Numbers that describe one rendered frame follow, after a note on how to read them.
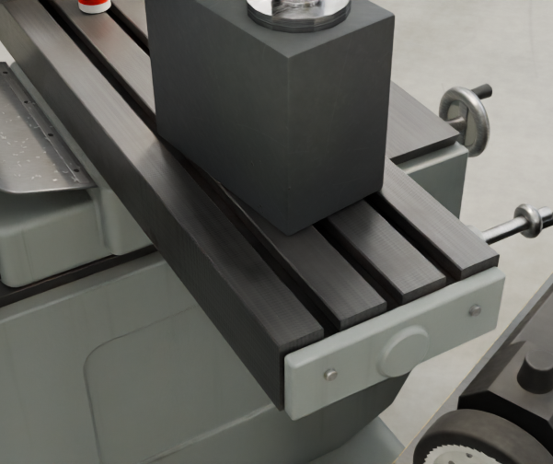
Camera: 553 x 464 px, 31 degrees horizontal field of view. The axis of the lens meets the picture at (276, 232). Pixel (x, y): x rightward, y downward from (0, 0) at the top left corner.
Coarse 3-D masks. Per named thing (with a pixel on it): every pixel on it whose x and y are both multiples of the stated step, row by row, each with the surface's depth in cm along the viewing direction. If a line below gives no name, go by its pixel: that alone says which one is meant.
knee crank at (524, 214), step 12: (528, 204) 160; (516, 216) 162; (528, 216) 159; (540, 216) 159; (552, 216) 163; (492, 228) 158; (504, 228) 158; (516, 228) 159; (528, 228) 160; (540, 228) 159; (492, 240) 157
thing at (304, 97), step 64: (192, 0) 89; (256, 0) 85; (192, 64) 93; (256, 64) 85; (320, 64) 83; (384, 64) 88; (192, 128) 98; (256, 128) 89; (320, 128) 87; (384, 128) 93; (256, 192) 94; (320, 192) 92
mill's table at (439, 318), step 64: (64, 0) 130; (128, 0) 130; (64, 64) 117; (128, 64) 117; (128, 128) 107; (128, 192) 106; (192, 192) 98; (384, 192) 97; (192, 256) 94; (256, 256) 90; (320, 256) 90; (384, 256) 90; (448, 256) 90; (256, 320) 84; (320, 320) 87; (384, 320) 85; (448, 320) 89; (320, 384) 84
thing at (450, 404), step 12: (552, 276) 170; (540, 288) 168; (528, 300) 166; (516, 324) 162; (504, 336) 159; (492, 348) 158; (480, 360) 156; (468, 384) 152; (456, 396) 150; (444, 408) 148; (456, 408) 148; (432, 420) 146; (420, 432) 145; (408, 456) 141
